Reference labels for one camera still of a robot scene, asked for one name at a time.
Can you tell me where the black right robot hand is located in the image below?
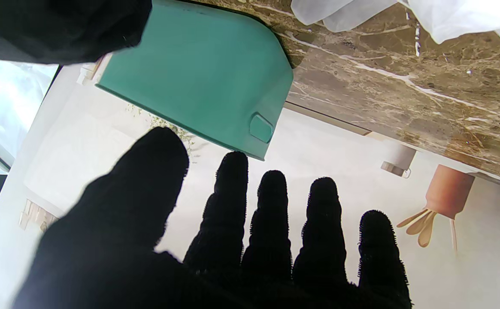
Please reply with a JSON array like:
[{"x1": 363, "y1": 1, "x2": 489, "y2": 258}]
[{"x1": 0, "y1": 0, "x2": 152, "y2": 65}]

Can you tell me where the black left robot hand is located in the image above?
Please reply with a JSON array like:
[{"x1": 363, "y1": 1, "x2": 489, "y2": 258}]
[{"x1": 14, "y1": 127, "x2": 413, "y2": 309}]

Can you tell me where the translucent white disposable glove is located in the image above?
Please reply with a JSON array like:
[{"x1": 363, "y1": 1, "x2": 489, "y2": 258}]
[{"x1": 291, "y1": 0, "x2": 500, "y2": 61}]

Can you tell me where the white flower bouquet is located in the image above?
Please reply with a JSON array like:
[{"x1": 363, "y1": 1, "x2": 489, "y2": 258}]
[{"x1": 125, "y1": 103, "x2": 197, "y2": 151}]

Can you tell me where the teal plastic basket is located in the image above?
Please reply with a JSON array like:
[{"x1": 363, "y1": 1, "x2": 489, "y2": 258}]
[{"x1": 95, "y1": 0, "x2": 294, "y2": 161}]

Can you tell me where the wooden spoon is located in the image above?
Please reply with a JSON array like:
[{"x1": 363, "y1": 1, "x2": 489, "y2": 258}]
[
  {"x1": 417, "y1": 211, "x2": 437, "y2": 248},
  {"x1": 397, "y1": 209, "x2": 429, "y2": 228}
]

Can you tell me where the grey mug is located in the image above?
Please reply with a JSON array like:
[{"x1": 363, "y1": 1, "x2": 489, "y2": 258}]
[{"x1": 381, "y1": 144, "x2": 418, "y2": 179}]

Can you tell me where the wooden spatula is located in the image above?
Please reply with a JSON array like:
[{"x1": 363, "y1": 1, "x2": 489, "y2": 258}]
[{"x1": 406, "y1": 210, "x2": 433, "y2": 235}]

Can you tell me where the terracotta utensil pot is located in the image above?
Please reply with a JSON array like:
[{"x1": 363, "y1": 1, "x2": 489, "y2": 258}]
[{"x1": 425, "y1": 164, "x2": 476, "y2": 219}]

